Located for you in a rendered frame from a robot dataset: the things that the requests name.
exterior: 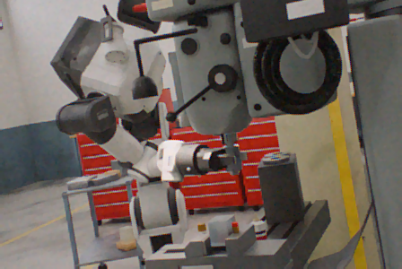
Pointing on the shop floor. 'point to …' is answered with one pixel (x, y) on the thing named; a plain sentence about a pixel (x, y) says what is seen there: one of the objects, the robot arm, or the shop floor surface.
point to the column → (380, 116)
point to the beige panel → (333, 169)
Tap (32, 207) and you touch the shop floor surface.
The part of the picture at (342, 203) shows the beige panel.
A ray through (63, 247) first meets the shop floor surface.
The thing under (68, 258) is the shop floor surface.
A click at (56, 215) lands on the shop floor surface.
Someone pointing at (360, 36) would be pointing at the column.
